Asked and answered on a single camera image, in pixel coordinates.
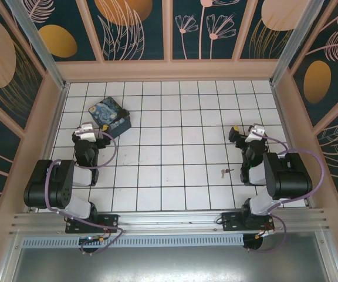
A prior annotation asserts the blue starry night box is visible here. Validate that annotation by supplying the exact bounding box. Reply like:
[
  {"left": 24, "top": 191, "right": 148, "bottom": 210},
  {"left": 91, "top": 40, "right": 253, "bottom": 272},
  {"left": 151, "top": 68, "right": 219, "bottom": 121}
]
[{"left": 87, "top": 96, "right": 132, "bottom": 139}]

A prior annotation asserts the grey metal panel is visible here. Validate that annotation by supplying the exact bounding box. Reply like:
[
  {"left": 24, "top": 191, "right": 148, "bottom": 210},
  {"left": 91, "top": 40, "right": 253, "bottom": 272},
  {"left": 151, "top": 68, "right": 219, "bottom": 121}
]
[{"left": 10, "top": 231, "right": 338, "bottom": 282}]

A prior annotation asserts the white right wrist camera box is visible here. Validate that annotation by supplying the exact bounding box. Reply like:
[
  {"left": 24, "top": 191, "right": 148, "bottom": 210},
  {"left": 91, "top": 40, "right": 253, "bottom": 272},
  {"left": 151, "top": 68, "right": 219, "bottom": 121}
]
[{"left": 244, "top": 123, "right": 266, "bottom": 144}]

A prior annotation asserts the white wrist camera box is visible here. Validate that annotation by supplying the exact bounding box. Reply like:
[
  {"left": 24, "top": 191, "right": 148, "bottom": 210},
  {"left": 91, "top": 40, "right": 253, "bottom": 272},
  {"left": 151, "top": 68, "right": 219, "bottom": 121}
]
[
  {"left": 244, "top": 123, "right": 266, "bottom": 144},
  {"left": 76, "top": 123, "right": 97, "bottom": 140}
]

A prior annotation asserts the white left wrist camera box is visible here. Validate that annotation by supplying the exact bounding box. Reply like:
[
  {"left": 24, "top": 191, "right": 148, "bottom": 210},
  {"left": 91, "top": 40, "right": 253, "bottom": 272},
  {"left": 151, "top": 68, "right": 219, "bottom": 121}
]
[{"left": 76, "top": 123, "right": 97, "bottom": 140}]

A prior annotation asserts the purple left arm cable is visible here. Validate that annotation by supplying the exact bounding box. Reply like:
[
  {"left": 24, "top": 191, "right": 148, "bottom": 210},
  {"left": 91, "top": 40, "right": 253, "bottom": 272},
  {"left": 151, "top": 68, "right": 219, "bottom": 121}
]
[{"left": 44, "top": 130, "right": 126, "bottom": 256}]

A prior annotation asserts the aluminium table side rail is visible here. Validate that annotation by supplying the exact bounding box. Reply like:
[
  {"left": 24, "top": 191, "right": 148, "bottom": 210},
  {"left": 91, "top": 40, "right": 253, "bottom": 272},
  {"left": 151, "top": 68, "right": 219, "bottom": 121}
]
[
  {"left": 270, "top": 83, "right": 312, "bottom": 209},
  {"left": 25, "top": 83, "right": 70, "bottom": 214}
]

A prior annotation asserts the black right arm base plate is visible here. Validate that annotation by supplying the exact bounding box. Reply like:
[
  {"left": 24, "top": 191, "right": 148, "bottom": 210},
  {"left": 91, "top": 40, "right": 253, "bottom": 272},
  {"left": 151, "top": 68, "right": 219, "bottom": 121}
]
[{"left": 221, "top": 211, "right": 275, "bottom": 233}]

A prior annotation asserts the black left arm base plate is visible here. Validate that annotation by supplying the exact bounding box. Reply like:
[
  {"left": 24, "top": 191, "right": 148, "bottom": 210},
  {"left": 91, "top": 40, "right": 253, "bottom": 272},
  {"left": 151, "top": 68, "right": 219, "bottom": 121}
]
[{"left": 65, "top": 214, "right": 120, "bottom": 234}]

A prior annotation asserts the aluminium frame post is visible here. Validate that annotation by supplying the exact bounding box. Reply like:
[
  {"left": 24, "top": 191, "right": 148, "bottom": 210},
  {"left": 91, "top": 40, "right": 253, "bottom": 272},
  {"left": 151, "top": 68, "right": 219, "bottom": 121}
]
[
  {"left": 4, "top": 0, "right": 70, "bottom": 90},
  {"left": 270, "top": 0, "right": 331, "bottom": 86}
]

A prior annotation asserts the aluminium mounting rail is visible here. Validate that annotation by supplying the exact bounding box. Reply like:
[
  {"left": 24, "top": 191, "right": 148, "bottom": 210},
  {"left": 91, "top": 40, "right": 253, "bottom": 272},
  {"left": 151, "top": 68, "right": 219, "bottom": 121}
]
[{"left": 9, "top": 208, "right": 333, "bottom": 236}]

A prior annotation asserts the grey slotted cable duct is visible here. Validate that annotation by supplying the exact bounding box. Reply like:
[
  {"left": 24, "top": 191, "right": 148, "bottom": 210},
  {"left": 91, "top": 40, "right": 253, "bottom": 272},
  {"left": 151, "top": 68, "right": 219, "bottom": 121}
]
[{"left": 21, "top": 234, "right": 245, "bottom": 247}]

